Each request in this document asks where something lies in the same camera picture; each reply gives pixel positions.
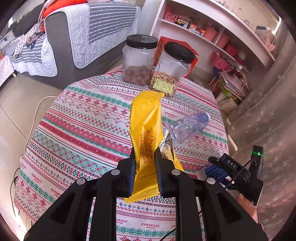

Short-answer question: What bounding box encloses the yellow snack wrapper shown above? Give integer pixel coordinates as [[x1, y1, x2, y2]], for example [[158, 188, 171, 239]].
[[123, 90, 185, 204]]

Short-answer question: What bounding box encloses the person's right hand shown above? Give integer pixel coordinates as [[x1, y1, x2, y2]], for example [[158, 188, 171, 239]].
[[236, 193, 258, 223]]

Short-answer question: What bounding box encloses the clear plastic water bottle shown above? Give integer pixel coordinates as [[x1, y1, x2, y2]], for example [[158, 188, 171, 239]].
[[165, 111, 210, 146]]

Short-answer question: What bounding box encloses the dark blue small box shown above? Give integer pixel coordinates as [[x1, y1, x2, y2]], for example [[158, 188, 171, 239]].
[[196, 164, 231, 187]]

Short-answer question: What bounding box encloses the patterned striped tablecloth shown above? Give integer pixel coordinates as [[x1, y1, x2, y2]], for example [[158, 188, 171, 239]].
[[14, 67, 228, 228]]

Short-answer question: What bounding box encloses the lace floral curtain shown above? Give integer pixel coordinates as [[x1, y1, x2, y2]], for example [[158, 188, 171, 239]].
[[228, 24, 295, 239]]

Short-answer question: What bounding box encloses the stack of papers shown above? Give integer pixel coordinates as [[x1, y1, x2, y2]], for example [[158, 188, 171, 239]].
[[217, 68, 251, 101]]

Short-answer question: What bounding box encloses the almond jar black lid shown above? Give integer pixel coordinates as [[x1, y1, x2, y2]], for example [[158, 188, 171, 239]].
[[122, 34, 158, 86]]

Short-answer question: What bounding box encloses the cashew jar black lid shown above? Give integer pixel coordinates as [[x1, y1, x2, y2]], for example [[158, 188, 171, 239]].
[[148, 41, 197, 98]]

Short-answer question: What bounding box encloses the pink basket on floor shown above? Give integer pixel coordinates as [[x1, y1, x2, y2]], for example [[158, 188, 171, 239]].
[[210, 51, 231, 71]]

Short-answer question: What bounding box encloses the red gift box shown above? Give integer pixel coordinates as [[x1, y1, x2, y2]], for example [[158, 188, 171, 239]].
[[154, 36, 198, 81]]

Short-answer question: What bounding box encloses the white pink bookshelf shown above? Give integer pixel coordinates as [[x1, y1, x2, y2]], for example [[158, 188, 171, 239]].
[[150, 1, 275, 80]]

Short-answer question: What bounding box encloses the grey sofa with quilt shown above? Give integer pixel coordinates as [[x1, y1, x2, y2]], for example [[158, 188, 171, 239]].
[[5, 1, 141, 89]]

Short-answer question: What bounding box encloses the orange cushion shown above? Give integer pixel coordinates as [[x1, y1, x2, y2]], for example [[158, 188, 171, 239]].
[[39, 0, 87, 20]]

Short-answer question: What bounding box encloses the white power cable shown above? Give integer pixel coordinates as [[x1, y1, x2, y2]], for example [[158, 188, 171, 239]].
[[23, 95, 58, 153]]

